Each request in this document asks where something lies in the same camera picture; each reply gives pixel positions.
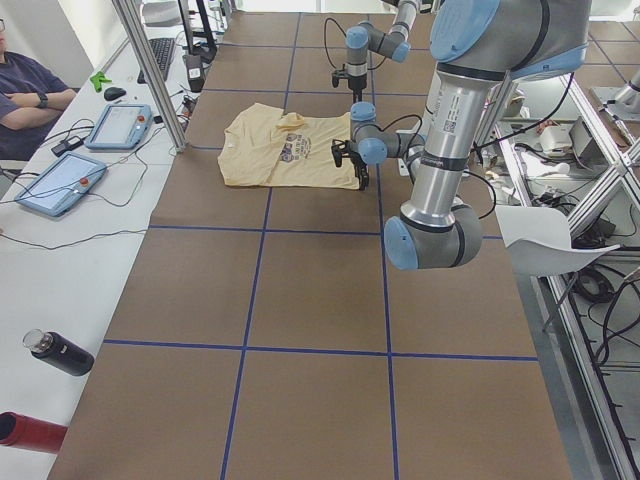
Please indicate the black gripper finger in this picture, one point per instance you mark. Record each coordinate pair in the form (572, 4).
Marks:
(363, 182)
(357, 96)

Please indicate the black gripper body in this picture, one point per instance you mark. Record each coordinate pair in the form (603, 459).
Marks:
(356, 83)
(358, 163)

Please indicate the beige long-sleeve printed shirt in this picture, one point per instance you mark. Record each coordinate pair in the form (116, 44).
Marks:
(264, 146)

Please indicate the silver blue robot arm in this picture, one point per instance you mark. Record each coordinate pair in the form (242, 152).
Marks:
(476, 45)
(364, 38)

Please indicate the white curved chair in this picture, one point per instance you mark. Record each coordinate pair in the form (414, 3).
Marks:
(539, 242)

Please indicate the black keyboard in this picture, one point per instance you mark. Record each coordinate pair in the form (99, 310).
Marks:
(163, 51)

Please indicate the upper blue teach pendant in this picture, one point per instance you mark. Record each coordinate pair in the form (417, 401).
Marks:
(120, 127)

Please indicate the blue teach pendant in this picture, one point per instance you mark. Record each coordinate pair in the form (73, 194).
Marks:
(120, 127)
(61, 186)

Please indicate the black computer mouse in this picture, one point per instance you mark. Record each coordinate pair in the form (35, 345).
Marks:
(113, 93)

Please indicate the green plastic tool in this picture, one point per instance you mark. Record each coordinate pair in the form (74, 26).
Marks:
(98, 80)

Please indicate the lower blue teach pendant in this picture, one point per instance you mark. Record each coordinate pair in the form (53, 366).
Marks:
(61, 186)

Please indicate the seated person in navy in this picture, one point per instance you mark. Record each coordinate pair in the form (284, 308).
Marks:
(32, 100)

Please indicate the black water bottle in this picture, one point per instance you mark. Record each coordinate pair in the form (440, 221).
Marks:
(59, 352)

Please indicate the red water bottle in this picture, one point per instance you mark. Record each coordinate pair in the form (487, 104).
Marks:
(24, 432)

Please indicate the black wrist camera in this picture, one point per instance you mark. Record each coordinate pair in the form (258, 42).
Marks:
(337, 76)
(340, 150)

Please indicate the aluminium frame post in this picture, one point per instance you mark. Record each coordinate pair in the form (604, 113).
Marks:
(134, 29)

